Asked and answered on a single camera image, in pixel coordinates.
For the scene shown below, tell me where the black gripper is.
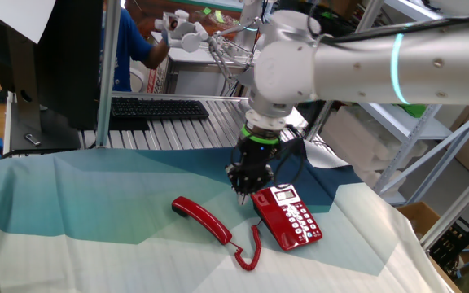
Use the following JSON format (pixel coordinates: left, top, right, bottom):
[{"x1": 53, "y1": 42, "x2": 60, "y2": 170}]
[{"x1": 225, "y1": 138, "x2": 280, "y2": 206}]

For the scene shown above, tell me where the red telephone handset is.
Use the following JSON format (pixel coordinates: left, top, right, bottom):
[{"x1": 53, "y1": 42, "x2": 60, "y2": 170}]
[{"x1": 171, "y1": 195, "x2": 234, "y2": 246}]

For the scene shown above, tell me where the red telephone cord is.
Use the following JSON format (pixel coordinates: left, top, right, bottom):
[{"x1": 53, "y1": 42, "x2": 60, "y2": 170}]
[{"x1": 229, "y1": 219, "x2": 265, "y2": 272}]

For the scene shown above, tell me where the white haptic control device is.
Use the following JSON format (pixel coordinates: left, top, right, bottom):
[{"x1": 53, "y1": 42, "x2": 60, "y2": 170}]
[{"x1": 155, "y1": 10, "x2": 256, "y2": 85}]

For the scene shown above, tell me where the bare person forearm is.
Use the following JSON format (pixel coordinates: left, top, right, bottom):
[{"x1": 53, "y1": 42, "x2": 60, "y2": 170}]
[{"x1": 142, "y1": 38, "x2": 170, "y2": 70}]

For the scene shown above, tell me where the red telephone base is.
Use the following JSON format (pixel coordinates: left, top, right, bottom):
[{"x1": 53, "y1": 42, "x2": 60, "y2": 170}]
[{"x1": 250, "y1": 183, "x2": 324, "y2": 252}]

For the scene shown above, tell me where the white background desk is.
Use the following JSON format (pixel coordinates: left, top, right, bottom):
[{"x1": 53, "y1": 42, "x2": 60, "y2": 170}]
[{"x1": 151, "y1": 30, "x2": 252, "y2": 97}]

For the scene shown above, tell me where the white foam packing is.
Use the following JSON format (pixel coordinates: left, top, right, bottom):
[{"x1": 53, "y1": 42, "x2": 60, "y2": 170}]
[{"x1": 319, "y1": 105, "x2": 429, "y2": 184}]

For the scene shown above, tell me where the black computer keyboard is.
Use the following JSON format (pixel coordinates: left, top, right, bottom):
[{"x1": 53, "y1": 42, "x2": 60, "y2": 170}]
[{"x1": 110, "y1": 96, "x2": 210, "y2": 120}]

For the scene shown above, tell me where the red white carton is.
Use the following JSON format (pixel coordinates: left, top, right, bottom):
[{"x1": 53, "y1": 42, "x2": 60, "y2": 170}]
[{"x1": 144, "y1": 64, "x2": 169, "y2": 94}]

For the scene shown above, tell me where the white round chair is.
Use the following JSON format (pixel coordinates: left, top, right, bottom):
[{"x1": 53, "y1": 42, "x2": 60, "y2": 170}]
[{"x1": 130, "y1": 67, "x2": 148, "y2": 94}]

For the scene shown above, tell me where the teal blue white tablecloth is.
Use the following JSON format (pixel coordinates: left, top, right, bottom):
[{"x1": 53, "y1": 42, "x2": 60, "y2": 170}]
[{"x1": 0, "y1": 142, "x2": 455, "y2": 293}]

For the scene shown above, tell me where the brown cardboard box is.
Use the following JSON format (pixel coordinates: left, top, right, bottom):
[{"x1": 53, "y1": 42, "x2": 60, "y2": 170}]
[{"x1": 397, "y1": 201, "x2": 469, "y2": 293}]

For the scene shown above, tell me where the person in blue shirt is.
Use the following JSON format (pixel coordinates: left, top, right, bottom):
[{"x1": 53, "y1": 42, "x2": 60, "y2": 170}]
[{"x1": 102, "y1": 7, "x2": 154, "y2": 93}]

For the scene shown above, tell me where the green plastic part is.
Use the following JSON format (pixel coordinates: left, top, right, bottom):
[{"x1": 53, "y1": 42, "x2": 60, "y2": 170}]
[{"x1": 395, "y1": 103, "x2": 427, "y2": 119}]

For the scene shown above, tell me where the grey metal shelf rack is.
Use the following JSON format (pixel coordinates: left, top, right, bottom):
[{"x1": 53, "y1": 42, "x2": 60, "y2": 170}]
[{"x1": 305, "y1": 0, "x2": 469, "y2": 207}]

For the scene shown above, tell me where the black monitor stand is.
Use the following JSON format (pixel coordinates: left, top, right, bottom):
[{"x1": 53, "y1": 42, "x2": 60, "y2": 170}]
[{"x1": 8, "y1": 28, "x2": 81, "y2": 154}]

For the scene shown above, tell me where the black perforated crate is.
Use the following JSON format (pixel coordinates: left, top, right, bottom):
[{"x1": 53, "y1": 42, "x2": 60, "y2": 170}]
[{"x1": 429, "y1": 217, "x2": 469, "y2": 273}]

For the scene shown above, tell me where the black computer monitor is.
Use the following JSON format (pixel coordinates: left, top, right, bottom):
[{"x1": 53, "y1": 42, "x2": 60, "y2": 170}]
[{"x1": 0, "y1": 0, "x2": 104, "y2": 131}]

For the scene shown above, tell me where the white paper sheet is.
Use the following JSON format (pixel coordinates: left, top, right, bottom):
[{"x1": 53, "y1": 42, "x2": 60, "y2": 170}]
[{"x1": 0, "y1": 0, "x2": 56, "y2": 45}]

